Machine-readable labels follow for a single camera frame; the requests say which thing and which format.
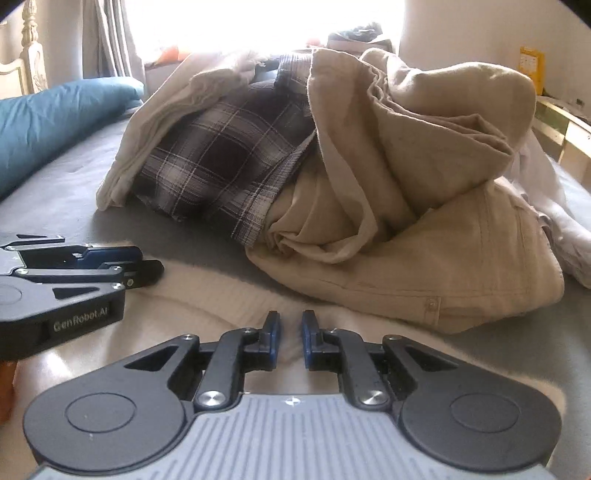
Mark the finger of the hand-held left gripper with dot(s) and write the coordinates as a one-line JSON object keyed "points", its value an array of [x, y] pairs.
{"points": [[143, 272], [115, 255]]}

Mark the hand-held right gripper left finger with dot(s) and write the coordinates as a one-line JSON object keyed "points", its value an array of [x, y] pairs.
{"points": [[276, 340]]}

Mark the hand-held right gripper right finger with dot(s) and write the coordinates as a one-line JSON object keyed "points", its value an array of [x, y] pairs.
{"points": [[305, 340]]}

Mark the cream fleece sweater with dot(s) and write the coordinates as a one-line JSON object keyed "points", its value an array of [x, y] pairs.
{"points": [[207, 300]]}

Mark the pile of dark clothes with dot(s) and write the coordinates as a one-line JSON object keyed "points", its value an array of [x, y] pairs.
{"points": [[358, 39]]}

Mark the grey bed blanket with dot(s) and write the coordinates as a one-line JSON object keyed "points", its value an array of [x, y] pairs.
{"points": [[69, 217]]}

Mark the dark plaid shirt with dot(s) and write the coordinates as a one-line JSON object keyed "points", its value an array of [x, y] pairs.
{"points": [[221, 161]]}

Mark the teal pillow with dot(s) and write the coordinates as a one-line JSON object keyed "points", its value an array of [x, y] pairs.
{"points": [[51, 124]]}

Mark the khaki pants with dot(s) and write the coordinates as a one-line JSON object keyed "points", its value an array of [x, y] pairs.
{"points": [[461, 267]]}

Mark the orange object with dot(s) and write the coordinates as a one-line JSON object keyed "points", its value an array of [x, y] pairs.
{"points": [[171, 55]]}

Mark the grey curtain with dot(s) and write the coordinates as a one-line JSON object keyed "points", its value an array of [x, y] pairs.
{"points": [[115, 41]]}

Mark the cream carved headboard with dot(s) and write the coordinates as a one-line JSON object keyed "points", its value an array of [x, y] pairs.
{"points": [[27, 60]]}

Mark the beige linen shirt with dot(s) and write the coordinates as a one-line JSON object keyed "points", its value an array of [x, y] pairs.
{"points": [[415, 124]]}

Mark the light wooden desk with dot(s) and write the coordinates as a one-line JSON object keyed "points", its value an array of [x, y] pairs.
{"points": [[570, 138]]}

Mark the yellow box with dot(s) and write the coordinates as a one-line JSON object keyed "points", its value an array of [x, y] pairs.
{"points": [[531, 69]]}

